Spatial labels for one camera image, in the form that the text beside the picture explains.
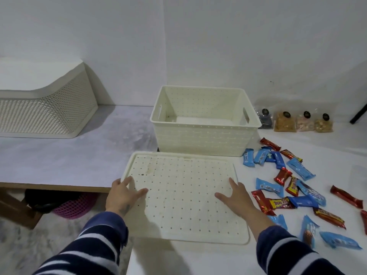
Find person's left forearm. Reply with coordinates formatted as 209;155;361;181
33;209;130;275

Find clear bag of dark cookies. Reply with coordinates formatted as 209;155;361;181
255;107;274;130

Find pile of snack bars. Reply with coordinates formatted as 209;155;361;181
243;137;367;251

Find person's left hand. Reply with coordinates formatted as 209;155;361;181
105;176;149;218

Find white perforated storage basket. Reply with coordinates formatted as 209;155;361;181
150;85;262;157

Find person's right hand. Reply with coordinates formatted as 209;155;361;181
214;177;258;220

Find white ribbed lidded bin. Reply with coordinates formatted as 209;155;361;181
0;57;99;139

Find clear bag of yellow nuts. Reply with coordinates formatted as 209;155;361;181
314;111;334;133

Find clear bag of pastel puffs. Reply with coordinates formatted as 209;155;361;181
296;110;316;132

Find wooden frame marble table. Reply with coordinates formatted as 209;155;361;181
0;105;159;230

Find black metal shelf rack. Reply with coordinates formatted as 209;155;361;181
349;103;367;125

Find pink basket with black liner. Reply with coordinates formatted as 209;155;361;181
24;189;99;220

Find white perforated basket lid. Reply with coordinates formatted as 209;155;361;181
121;151;250;245

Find person's right forearm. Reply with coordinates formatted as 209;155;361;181
246;212;344;275

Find clear bag of orange crackers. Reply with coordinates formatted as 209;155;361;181
274;110;297;133

